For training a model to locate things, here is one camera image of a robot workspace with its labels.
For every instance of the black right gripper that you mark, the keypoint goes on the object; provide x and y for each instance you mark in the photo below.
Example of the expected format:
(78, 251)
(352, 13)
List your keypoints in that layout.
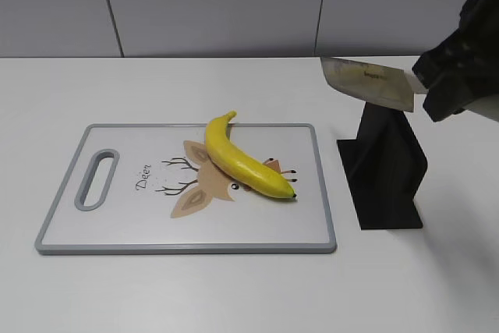
(467, 68)

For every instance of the white handled kitchen knife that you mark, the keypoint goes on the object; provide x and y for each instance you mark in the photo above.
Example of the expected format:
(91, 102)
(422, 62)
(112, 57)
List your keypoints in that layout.
(376, 84)

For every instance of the yellow plastic banana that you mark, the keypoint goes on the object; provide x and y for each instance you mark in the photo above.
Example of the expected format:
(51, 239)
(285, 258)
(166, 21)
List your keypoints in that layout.
(239, 165)

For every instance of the black knife stand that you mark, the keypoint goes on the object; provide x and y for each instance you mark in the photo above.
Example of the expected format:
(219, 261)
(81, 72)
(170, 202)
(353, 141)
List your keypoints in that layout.
(384, 166)

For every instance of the white deer cutting board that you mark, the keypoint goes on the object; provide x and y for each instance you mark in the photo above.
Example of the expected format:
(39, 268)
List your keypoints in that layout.
(151, 188)

